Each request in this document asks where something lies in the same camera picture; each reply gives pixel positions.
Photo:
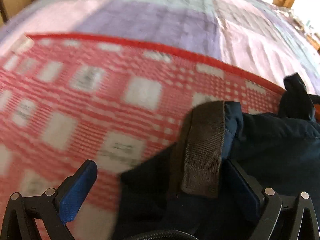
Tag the patchwork pastel bedsheet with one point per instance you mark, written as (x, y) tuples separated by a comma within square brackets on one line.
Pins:
[(162, 20)]

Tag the red checked mat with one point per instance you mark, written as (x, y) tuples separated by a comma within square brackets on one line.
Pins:
[(75, 105)]

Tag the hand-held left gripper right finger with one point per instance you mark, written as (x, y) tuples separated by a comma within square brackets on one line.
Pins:
[(243, 192)]

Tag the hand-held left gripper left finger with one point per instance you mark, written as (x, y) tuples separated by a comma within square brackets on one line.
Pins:
[(75, 200)]

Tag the wooden nightstand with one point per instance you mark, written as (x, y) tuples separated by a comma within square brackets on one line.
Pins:
[(315, 42)]

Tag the navy blue jacket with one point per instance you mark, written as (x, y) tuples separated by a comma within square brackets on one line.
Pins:
[(275, 150)]

